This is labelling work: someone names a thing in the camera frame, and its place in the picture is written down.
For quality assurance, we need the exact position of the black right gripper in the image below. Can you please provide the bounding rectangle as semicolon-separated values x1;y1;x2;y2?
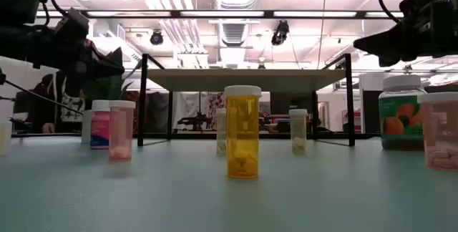
353;0;458;67

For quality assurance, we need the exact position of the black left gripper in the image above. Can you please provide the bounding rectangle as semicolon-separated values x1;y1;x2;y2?
35;27;125;77

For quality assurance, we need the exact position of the green labelled jar white lid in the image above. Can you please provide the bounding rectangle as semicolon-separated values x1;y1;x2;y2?
378;74;429;151

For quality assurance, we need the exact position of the pink labelled bottle white cap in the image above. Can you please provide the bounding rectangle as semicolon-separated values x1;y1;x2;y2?
89;99;112;150

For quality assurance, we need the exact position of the pale yellow pill vial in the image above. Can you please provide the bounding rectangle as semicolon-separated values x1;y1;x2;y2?
288;108;308;155
215;107;228;156

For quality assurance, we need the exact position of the amber pill vial white cap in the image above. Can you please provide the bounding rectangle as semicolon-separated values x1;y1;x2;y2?
223;84;263;180

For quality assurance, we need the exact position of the wooden shelf with black legs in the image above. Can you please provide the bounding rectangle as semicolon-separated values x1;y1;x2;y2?
137;53;356;148

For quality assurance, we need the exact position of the black cabinet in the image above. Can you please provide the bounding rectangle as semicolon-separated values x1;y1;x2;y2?
361;89;382;134

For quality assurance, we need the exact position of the person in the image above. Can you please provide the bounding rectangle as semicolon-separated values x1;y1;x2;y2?
26;72;87;135

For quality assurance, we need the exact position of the floral patterned cloth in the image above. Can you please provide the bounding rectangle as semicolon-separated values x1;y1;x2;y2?
208;92;227;131

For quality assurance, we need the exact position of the red background table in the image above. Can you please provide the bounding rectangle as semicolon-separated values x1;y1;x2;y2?
263;114;291;134

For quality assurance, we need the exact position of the green table mat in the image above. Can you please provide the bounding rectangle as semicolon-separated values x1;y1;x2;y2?
0;137;458;232

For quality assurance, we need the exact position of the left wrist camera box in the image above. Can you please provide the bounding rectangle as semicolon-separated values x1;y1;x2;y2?
53;7;90;42

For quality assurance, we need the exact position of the black ceiling-hung camera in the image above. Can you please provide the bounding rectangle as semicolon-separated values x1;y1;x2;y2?
271;19;290;47
150;29;165;46

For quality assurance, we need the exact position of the black overhead frame bar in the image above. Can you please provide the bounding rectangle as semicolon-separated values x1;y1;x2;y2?
35;9;405;19

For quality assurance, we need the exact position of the black metal table frame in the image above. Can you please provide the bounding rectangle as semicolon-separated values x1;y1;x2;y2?
0;131;458;140

